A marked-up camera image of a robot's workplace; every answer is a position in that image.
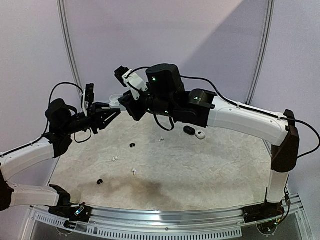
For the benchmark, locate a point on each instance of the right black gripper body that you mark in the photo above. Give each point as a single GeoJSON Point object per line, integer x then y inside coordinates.
{"type": "Point", "coordinates": [136, 107]}

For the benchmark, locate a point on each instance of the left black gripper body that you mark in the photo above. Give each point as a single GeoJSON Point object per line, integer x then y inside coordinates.
{"type": "Point", "coordinates": [92, 118]}

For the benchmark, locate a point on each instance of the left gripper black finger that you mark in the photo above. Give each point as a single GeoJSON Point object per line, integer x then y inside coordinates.
{"type": "Point", "coordinates": [101, 105]}
{"type": "Point", "coordinates": [106, 116]}

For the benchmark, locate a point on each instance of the white oval charging case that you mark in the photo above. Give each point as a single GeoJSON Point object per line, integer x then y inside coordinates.
{"type": "Point", "coordinates": [114, 102]}

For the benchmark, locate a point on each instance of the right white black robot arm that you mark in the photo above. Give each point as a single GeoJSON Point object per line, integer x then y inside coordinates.
{"type": "Point", "coordinates": [164, 94]}

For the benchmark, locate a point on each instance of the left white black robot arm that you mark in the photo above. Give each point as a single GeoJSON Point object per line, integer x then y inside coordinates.
{"type": "Point", "coordinates": [64, 121]}

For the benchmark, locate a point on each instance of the black charging case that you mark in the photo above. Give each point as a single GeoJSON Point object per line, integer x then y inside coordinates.
{"type": "Point", "coordinates": [189, 130]}

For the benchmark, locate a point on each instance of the small white charging case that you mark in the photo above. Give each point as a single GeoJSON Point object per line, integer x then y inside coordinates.
{"type": "Point", "coordinates": [200, 134]}

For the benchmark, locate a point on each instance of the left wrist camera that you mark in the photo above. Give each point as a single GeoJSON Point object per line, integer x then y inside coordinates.
{"type": "Point", "coordinates": [87, 99]}

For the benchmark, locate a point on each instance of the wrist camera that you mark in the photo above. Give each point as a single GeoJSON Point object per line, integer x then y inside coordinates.
{"type": "Point", "coordinates": [129, 78]}
{"type": "Point", "coordinates": [87, 99]}

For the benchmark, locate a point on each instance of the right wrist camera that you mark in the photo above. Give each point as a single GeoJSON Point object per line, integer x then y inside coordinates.
{"type": "Point", "coordinates": [129, 78]}

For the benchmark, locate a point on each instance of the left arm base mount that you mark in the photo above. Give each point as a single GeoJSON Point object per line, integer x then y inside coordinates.
{"type": "Point", "coordinates": [74, 212]}

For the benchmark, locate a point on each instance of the aluminium front rail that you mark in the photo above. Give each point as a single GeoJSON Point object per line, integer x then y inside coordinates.
{"type": "Point", "coordinates": [218, 224]}

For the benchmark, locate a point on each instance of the left aluminium frame post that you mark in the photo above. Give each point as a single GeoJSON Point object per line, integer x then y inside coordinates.
{"type": "Point", "coordinates": [62, 11]}

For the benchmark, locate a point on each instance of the aluminium frame post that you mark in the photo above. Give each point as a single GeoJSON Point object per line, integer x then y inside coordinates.
{"type": "Point", "coordinates": [262, 50]}
{"type": "Point", "coordinates": [62, 11]}

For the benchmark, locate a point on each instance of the right aluminium frame post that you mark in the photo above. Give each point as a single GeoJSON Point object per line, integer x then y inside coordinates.
{"type": "Point", "coordinates": [262, 50]}

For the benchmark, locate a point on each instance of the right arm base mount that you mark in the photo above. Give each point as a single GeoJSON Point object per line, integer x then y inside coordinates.
{"type": "Point", "coordinates": [266, 210]}

